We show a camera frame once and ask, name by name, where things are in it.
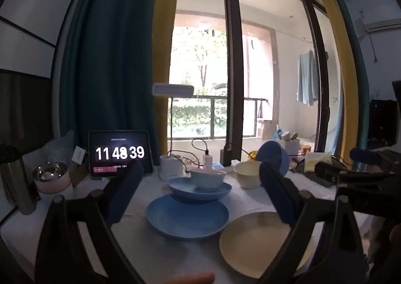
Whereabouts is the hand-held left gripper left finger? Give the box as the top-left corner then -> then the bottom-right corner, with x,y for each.
34,160 -> 145,284

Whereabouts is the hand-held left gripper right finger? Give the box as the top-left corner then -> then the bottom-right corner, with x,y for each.
259,161 -> 369,284

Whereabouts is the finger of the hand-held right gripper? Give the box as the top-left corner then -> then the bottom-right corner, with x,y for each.
315,162 -> 395,186
349,148 -> 382,162

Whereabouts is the cream bowl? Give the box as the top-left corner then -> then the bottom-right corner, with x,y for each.
234,161 -> 263,190

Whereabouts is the blue bowl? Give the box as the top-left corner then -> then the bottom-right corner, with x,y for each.
255,140 -> 289,177

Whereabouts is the cream plate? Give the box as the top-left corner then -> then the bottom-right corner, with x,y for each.
219,211 -> 314,279

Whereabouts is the deep blue plate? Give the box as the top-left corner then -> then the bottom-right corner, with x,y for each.
167,177 -> 233,203

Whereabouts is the large blue plate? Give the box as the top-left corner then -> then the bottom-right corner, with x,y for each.
146,194 -> 230,241

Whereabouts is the white bowl with pink inside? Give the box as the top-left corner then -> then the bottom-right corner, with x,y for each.
190,169 -> 227,192

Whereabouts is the person's left hand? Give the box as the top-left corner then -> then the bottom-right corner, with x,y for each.
165,272 -> 216,284

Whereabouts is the yellow tissue pack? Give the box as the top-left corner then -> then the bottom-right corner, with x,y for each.
304,151 -> 333,174

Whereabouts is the black tablet with clock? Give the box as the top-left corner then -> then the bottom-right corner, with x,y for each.
88,129 -> 154,180

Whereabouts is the dark cabinet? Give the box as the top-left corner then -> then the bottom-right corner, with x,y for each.
368,99 -> 399,147

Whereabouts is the white perforated basket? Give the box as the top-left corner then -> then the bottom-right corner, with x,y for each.
276,138 -> 302,156

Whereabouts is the small white card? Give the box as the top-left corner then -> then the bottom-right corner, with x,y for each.
73,146 -> 86,164

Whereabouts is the black power adapter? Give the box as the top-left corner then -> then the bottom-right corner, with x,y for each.
221,148 -> 233,167

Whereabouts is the white power strip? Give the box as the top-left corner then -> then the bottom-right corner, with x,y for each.
200,162 -> 239,174

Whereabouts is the balcony cardboard box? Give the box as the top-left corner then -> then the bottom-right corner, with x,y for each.
257,118 -> 278,139

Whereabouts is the teal curtain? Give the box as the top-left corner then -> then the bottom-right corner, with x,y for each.
332,0 -> 371,154
59,0 -> 170,160

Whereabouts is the pastel steel-lined bowl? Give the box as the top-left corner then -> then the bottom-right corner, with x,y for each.
32,162 -> 74,202

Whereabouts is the clear plastic bag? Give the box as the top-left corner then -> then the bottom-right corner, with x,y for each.
42,130 -> 90,172

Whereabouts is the white textured tablecloth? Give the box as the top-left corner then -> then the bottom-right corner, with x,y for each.
0,159 -> 370,284

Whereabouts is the yellow curtain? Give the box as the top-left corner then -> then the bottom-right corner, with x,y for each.
152,0 -> 183,157
305,0 -> 359,163

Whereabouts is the light blue hanging towel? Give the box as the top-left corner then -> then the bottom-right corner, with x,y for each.
296,51 -> 319,106

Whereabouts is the balcony railing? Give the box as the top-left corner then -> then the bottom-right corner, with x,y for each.
168,95 -> 270,141

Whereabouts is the steel thermos bottle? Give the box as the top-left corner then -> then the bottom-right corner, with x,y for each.
0,145 -> 37,216

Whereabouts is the white desk lamp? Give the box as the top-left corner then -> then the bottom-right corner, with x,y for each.
152,83 -> 195,181

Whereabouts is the white air conditioner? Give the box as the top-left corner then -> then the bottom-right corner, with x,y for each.
355,17 -> 401,38

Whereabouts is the black adapter cable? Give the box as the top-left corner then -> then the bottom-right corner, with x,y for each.
226,143 -> 252,160

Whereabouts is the black lamp cable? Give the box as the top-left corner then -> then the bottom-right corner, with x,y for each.
171,149 -> 205,168

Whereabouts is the black charger cable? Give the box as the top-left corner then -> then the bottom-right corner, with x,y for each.
191,138 -> 209,156

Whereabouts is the dark door frame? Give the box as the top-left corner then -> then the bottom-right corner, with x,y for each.
220,0 -> 244,163

